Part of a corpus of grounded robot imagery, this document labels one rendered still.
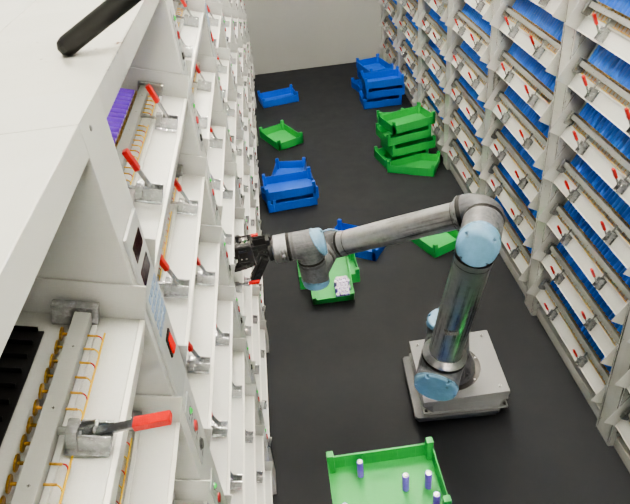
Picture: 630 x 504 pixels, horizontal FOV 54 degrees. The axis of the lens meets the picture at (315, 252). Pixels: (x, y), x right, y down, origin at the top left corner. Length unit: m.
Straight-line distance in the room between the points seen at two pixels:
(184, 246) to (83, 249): 0.50
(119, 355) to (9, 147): 0.25
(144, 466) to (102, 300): 0.23
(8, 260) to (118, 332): 0.31
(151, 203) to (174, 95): 0.44
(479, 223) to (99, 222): 1.22
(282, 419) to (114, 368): 1.83
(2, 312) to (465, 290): 1.53
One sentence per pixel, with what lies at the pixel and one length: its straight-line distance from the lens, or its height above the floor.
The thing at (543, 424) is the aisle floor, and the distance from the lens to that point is 2.51.
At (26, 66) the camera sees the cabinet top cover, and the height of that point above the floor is 1.70.
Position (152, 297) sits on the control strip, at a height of 1.46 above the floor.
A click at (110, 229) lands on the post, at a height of 1.58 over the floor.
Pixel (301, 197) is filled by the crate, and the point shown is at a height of 0.04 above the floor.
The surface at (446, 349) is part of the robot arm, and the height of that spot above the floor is 0.49.
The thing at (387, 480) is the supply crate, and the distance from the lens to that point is 1.82.
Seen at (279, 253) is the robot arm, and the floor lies 0.81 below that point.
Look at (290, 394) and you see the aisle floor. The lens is 2.57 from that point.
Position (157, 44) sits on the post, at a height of 1.57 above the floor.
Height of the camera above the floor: 1.92
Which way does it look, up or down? 36 degrees down
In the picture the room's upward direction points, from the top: 7 degrees counter-clockwise
